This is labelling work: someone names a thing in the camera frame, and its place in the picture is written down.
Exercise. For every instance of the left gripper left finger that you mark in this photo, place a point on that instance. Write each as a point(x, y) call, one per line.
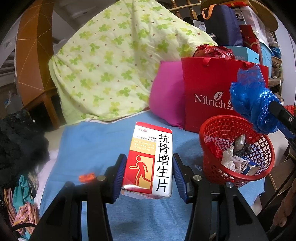
point(63, 218)

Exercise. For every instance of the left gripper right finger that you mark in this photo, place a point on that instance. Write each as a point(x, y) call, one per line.
point(235, 218)

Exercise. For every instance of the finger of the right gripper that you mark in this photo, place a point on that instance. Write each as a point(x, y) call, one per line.
point(286, 121)

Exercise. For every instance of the blue plastic bag trash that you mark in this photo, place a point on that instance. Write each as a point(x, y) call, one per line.
point(251, 99)

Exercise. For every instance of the orange wrapper bundle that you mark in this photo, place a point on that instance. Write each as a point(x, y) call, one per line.
point(86, 178)

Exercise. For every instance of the blue white medicine box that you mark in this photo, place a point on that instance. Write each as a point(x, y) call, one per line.
point(251, 168)

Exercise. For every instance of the white purple medicine box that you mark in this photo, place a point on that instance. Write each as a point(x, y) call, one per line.
point(241, 163)

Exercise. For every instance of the red plastic bag ball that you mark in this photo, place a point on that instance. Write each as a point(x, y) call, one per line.
point(213, 151)

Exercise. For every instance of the orange white medicine box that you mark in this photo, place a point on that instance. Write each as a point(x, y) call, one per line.
point(149, 167)

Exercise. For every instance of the black plastic bag trash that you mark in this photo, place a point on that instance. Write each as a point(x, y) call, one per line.
point(241, 147)

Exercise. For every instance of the white paper ball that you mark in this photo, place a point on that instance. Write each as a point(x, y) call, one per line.
point(230, 161)

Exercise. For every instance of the person's right hand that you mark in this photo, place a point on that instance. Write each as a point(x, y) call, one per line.
point(285, 208)

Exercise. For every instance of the pink striped garment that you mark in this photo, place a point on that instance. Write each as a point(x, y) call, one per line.
point(27, 213)

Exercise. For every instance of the teal garment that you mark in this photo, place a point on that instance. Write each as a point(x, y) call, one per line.
point(22, 193)

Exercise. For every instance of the red mesh plastic basket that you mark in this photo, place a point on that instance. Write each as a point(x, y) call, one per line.
point(224, 130)

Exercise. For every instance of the blue plastic storage bin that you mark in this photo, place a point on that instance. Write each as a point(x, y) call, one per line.
point(267, 58)

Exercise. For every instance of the blue towel blanket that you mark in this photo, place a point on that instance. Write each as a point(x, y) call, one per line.
point(93, 147)

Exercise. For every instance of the light blue shoe box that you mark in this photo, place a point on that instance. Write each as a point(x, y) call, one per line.
point(244, 54)

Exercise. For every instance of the black clothing pile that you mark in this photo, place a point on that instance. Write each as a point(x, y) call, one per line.
point(23, 147)

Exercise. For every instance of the red Nilrich paper bag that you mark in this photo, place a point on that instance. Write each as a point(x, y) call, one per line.
point(207, 82)

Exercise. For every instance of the round wooden table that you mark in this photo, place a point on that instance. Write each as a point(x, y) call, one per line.
point(263, 13)

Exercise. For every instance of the red plastic bag in paper bag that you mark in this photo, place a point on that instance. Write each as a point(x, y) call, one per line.
point(207, 50)

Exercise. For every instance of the clear plastic storage box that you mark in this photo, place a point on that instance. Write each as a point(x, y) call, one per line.
point(246, 16)

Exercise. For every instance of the magenta pillow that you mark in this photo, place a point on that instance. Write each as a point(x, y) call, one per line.
point(167, 97)

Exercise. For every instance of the navy tote bag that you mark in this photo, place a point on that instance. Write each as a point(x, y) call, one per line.
point(221, 21)

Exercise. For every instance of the green clover quilt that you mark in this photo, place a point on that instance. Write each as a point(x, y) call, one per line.
point(106, 69)

